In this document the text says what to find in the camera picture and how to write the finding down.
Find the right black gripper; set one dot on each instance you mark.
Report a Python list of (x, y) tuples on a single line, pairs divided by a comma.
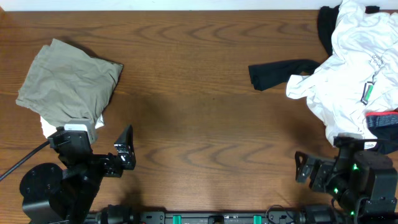
[(323, 167)]

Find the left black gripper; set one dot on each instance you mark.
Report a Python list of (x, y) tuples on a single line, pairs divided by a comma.
[(123, 146)]

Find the grey-green shorts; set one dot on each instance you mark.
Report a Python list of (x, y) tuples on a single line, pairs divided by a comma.
[(65, 83)]

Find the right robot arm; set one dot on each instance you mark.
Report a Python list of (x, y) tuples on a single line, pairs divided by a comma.
[(362, 182)]

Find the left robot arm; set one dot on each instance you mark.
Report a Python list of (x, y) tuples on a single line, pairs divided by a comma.
[(55, 195)]

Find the folded white t-shirt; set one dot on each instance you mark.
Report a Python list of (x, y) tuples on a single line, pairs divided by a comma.
[(48, 129)]

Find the dark garment with red band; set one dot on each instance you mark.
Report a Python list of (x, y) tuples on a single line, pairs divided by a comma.
[(384, 126)]

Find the black garment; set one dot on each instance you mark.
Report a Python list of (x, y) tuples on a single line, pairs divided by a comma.
[(268, 75)]

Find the crumpled white shirt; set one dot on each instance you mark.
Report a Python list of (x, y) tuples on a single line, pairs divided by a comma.
[(359, 77)]

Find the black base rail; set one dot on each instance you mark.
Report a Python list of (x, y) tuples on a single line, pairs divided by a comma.
[(276, 214)]

